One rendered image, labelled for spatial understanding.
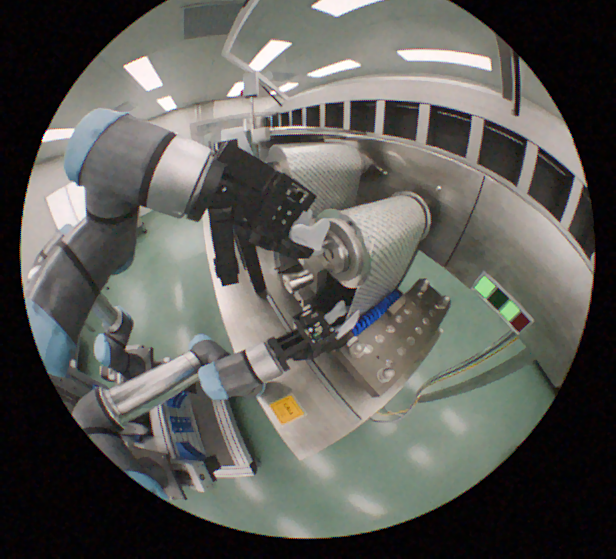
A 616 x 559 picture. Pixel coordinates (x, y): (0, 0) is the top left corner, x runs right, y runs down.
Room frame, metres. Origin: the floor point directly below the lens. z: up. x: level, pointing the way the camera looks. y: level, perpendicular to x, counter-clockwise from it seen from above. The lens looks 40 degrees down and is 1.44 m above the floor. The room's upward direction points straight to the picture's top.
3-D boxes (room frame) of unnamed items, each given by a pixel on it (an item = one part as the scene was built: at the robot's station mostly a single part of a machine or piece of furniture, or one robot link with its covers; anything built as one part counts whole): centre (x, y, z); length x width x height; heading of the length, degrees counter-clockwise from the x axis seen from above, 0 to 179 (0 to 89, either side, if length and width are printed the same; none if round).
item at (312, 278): (0.24, 0.00, 1.05); 0.06 x 0.05 x 0.31; 123
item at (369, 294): (0.25, -0.19, 1.12); 0.23 x 0.01 x 0.18; 123
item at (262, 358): (0.08, 0.08, 1.11); 0.08 x 0.05 x 0.08; 33
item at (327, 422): (1.04, 0.43, 0.88); 2.52 x 0.66 x 0.04; 33
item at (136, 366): (-0.08, 0.77, 0.87); 0.15 x 0.15 x 0.10
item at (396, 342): (0.17, -0.29, 1.00); 0.40 x 0.16 x 0.06; 123
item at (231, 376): (0.03, 0.14, 1.11); 0.11 x 0.08 x 0.09; 123
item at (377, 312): (0.23, -0.20, 1.03); 0.21 x 0.04 x 0.03; 123
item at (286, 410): (-0.03, 0.06, 0.91); 0.07 x 0.07 x 0.02; 33
